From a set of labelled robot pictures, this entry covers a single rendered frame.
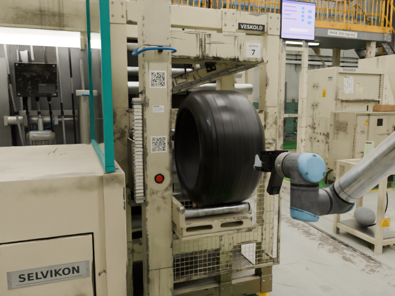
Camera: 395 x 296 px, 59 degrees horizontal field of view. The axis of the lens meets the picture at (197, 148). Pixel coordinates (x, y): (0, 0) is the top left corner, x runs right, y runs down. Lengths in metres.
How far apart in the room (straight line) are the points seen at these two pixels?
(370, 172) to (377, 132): 5.09
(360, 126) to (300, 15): 1.93
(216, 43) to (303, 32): 3.77
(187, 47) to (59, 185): 1.32
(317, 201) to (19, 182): 0.85
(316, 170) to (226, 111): 0.55
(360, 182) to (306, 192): 0.16
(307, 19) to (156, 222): 4.57
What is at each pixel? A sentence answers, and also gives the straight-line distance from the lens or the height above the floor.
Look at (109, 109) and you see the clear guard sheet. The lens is 0.71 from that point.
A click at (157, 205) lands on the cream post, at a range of 1.64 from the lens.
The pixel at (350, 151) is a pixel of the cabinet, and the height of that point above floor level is 0.64.
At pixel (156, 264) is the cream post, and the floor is 0.65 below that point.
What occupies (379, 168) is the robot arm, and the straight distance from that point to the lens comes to 1.13.
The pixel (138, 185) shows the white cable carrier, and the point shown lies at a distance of 1.61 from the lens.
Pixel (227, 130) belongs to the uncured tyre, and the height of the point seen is 1.29.
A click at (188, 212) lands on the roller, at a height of 0.91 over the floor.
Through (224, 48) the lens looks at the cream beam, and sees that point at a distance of 1.98.
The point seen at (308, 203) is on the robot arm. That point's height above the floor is 1.10.
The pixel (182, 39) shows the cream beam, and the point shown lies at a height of 1.74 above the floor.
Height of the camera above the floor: 1.41
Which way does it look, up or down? 8 degrees down
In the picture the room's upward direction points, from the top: straight up
